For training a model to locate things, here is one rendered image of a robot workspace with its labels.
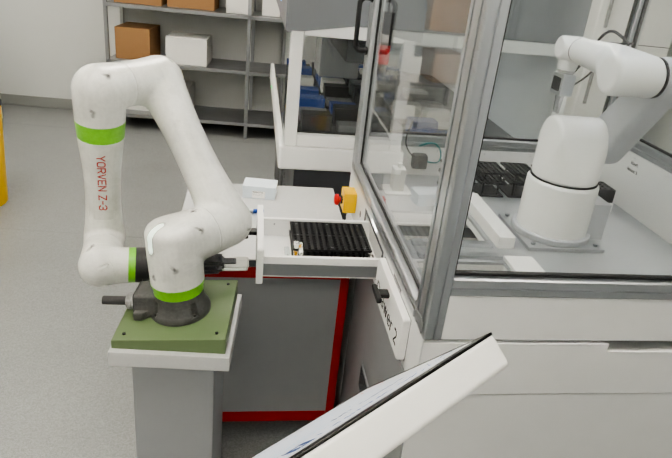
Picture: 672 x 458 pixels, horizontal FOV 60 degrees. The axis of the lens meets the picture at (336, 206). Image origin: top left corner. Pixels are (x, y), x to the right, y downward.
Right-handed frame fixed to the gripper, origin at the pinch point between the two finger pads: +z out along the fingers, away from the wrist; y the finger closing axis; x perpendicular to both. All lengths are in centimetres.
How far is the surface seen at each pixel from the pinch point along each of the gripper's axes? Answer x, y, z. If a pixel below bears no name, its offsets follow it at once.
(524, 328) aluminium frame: -33, 49, 52
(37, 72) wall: 321, -349, -126
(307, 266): -4.0, 8.4, 18.1
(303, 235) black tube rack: 7.4, 2.8, 19.4
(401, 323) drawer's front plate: -27, 35, 31
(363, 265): -4.8, 10.8, 33.4
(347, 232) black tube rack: 8.5, 2.7, 33.0
